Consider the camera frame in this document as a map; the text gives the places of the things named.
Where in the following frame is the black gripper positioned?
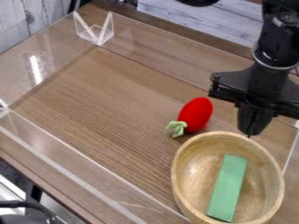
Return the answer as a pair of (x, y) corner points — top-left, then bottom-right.
(209, 69), (299, 137)

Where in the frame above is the green rectangular block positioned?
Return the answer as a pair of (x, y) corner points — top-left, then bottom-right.
(205, 154), (248, 222)

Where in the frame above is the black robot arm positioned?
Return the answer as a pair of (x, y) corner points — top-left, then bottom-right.
(209, 0), (299, 137)

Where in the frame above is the brown wooden bowl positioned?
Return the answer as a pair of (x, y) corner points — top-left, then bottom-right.
(170, 131), (285, 224)

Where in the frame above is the red plush strawberry toy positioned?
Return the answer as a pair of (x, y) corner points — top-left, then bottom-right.
(165, 97), (213, 137)

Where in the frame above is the clear acrylic tray wall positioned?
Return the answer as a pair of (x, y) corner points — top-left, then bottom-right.
(0, 13), (299, 224)

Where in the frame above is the clear acrylic corner bracket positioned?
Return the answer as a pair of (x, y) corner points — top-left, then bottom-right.
(71, 11), (114, 46)

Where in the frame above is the black cable lower left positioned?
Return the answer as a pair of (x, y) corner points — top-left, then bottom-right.
(0, 200), (55, 224)

